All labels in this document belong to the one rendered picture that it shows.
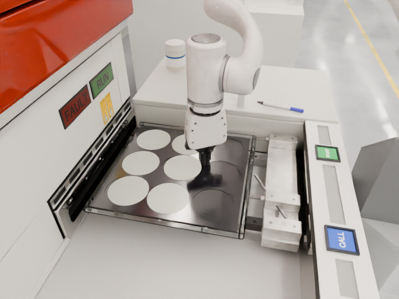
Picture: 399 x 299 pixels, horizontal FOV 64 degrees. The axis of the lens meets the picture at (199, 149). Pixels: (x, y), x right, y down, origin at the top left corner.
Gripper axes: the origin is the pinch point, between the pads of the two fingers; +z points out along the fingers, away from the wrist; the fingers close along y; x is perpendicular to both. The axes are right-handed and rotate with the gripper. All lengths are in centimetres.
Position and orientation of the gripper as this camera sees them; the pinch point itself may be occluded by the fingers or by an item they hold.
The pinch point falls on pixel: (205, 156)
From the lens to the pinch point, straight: 84.7
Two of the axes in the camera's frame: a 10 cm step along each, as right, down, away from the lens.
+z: 0.0, 7.8, 6.2
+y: 9.4, -2.1, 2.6
